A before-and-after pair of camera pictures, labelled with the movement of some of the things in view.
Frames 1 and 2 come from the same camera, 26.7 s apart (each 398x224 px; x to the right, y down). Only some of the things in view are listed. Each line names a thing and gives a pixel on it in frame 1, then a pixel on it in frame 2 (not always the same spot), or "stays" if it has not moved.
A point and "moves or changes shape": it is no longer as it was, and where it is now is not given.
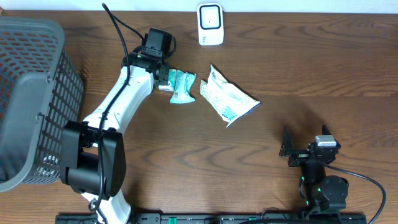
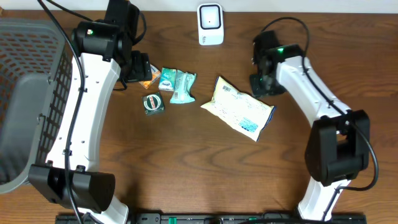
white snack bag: x=231 y=103 moves or changes shape
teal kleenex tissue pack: x=171 y=81 stays
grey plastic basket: x=40 y=90 stays
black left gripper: x=166 y=66 -> x=143 y=71
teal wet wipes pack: x=183 y=93 stays
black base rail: x=196 y=218 stays
